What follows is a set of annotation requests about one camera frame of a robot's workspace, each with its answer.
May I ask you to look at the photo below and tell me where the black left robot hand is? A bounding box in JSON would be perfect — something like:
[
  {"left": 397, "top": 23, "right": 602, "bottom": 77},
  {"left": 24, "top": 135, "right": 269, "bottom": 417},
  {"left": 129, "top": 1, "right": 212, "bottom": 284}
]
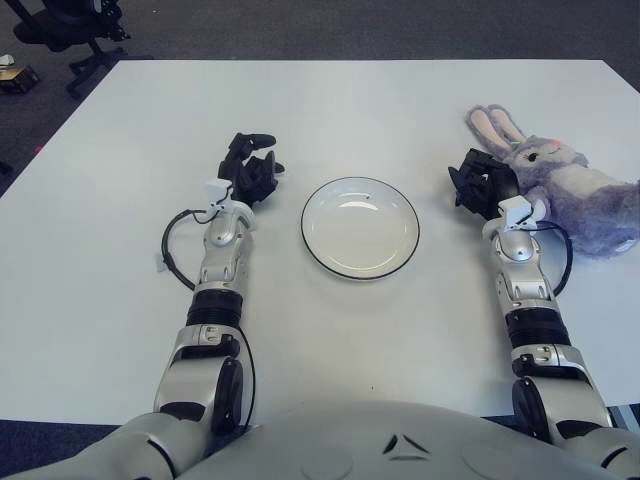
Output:
[{"left": 216, "top": 131, "right": 286, "bottom": 207}]

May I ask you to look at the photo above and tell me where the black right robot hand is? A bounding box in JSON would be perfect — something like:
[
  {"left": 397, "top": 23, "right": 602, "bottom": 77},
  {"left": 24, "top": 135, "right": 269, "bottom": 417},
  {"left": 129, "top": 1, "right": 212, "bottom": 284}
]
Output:
[{"left": 446, "top": 147, "right": 521, "bottom": 221}]

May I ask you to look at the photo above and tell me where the purple plush bunny doll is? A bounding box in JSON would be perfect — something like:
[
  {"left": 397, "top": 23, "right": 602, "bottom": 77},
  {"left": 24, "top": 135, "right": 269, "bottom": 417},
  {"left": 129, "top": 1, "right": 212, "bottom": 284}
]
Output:
[{"left": 464, "top": 103, "right": 640, "bottom": 259}]

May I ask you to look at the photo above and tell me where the white plate black rim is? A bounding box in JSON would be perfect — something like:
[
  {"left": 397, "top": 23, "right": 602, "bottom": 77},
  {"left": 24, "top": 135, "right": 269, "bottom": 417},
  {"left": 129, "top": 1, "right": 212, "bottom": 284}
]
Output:
[{"left": 300, "top": 175, "right": 422, "bottom": 283}]

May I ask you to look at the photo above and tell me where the black office chair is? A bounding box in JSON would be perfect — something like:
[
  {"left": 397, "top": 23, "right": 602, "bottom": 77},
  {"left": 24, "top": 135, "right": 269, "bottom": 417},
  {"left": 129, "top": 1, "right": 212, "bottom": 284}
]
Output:
[{"left": 12, "top": 0, "right": 154, "bottom": 100}]

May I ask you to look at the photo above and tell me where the black yellow box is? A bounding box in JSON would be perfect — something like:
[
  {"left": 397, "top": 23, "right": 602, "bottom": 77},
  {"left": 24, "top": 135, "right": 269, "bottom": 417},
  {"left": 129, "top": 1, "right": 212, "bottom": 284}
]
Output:
[{"left": 0, "top": 64, "right": 41, "bottom": 95}]

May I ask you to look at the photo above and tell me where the white table leg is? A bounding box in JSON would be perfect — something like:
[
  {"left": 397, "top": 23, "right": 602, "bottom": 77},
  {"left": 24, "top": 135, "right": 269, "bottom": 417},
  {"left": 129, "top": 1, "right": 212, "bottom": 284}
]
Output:
[{"left": 607, "top": 402, "right": 640, "bottom": 436}]

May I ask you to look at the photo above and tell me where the silver robot torso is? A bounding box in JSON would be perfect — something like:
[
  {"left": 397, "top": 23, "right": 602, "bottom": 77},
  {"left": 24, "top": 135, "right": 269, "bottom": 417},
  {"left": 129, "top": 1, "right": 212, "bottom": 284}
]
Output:
[{"left": 0, "top": 397, "right": 640, "bottom": 480}]

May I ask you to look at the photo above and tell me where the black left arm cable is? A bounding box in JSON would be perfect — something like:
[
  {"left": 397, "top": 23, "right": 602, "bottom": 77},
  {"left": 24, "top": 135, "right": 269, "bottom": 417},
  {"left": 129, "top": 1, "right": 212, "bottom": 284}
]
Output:
[{"left": 160, "top": 208, "right": 216, "bottom": 291}]

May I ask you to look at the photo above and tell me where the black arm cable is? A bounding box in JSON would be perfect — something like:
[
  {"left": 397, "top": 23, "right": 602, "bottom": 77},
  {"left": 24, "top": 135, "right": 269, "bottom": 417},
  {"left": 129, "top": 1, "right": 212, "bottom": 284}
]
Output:
[
  {"left": 537, "top": 219, "right": 574, "bottom": 296},
  {"left": 160, "top": 208, "right": 216, "bottom": 291}
]

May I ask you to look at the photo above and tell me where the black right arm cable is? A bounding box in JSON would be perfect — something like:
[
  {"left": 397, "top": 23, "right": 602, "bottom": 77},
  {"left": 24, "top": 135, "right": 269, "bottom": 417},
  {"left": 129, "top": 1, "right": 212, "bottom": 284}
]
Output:
[{"left": 537, "top": 219, "right": 574, "bottom": 296}]

